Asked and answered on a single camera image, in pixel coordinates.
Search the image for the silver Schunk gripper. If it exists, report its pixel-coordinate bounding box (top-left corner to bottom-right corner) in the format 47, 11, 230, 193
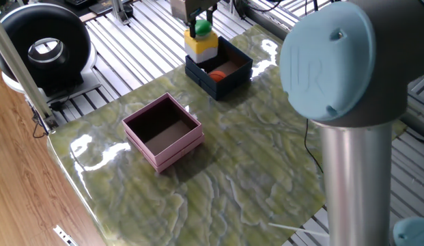
169, 0, 220, 39

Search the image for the yellow box with green button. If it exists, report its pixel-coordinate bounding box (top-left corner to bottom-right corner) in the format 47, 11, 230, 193
183, 19, 220, 64

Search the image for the dark blue cardboard box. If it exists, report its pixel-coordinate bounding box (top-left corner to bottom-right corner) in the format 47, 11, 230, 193
184, 36, 254, 102

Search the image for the pink cardboard box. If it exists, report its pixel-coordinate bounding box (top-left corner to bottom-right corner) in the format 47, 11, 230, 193
122, 92, 205, 174

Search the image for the orange toy basketball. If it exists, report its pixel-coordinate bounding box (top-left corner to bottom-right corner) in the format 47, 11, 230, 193
208, 70, 227, 83

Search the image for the green marble pattern sheet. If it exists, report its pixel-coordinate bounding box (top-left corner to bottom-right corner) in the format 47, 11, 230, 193
46, 23, 407, 246

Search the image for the black gripper cable bundle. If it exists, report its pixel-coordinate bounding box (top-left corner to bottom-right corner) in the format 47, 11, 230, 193
231, 0, 322, 20

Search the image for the grey aluminium table rail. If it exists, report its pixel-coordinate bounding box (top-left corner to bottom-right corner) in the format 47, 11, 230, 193
244, 0, 294, 42

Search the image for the thin black base cable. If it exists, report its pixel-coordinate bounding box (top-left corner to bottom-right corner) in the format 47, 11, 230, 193
303, 118, 324, 174

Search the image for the black ring shaped device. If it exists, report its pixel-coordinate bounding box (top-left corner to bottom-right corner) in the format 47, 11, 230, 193
0, 2, 98, 96

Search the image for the slanted aluminium frame post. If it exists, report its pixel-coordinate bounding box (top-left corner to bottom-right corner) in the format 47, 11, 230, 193
0, 12, 59, 129

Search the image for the white metal bracket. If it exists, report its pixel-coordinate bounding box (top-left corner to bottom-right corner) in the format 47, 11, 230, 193
53, 224, 79, 246

